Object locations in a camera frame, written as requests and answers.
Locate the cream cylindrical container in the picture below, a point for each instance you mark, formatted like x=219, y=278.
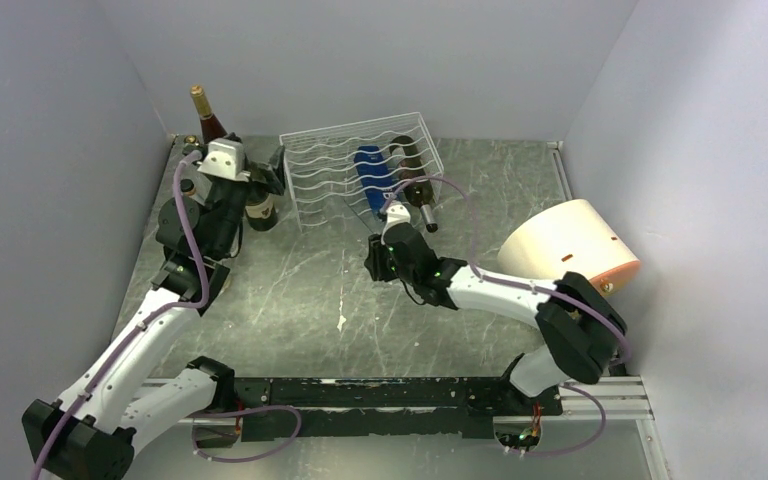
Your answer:
x=569, y=237

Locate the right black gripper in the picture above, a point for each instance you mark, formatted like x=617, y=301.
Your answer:
x=374, y=261

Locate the blue vodka bottle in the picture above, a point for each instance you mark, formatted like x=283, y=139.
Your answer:
x=375, y=178

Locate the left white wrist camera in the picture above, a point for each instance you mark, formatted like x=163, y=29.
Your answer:
x=225, y=159

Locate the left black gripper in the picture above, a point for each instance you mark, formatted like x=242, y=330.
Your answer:
x=272, y=182

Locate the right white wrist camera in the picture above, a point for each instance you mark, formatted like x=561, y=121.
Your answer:
x=396, y=213

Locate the dark red wine bottle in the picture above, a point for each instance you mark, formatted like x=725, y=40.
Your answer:
x=211, y=126

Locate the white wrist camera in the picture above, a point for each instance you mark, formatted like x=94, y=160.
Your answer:
x=396, y=213
x=225, y=159

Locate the dark green wine bottle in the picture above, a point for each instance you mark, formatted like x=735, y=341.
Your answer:
x=260, y=211

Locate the white wire wine rack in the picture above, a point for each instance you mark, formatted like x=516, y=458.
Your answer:
x=320, y=170

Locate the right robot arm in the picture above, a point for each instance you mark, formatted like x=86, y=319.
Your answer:
x=582, y=333

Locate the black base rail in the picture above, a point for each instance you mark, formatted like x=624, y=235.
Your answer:
x=472, y=407

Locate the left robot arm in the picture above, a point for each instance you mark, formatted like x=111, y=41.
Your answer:
x=97, y=426

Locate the dark bottle silver cap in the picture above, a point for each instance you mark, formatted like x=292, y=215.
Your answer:
x=419, y=194

